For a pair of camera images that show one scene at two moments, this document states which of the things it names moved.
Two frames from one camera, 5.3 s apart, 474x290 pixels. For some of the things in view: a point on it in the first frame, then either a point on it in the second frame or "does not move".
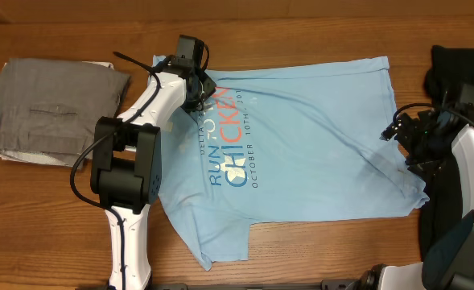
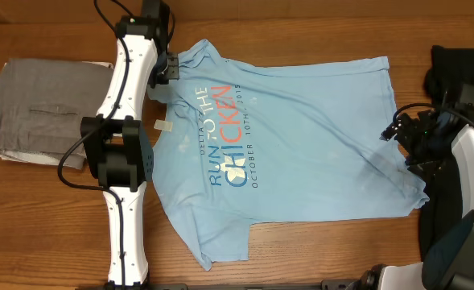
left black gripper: x=209 y=86 → x=173 y=71
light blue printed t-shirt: x=283 y=142 does not move
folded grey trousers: x=45 y=111 does not move
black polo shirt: x=449 y=68 does not move
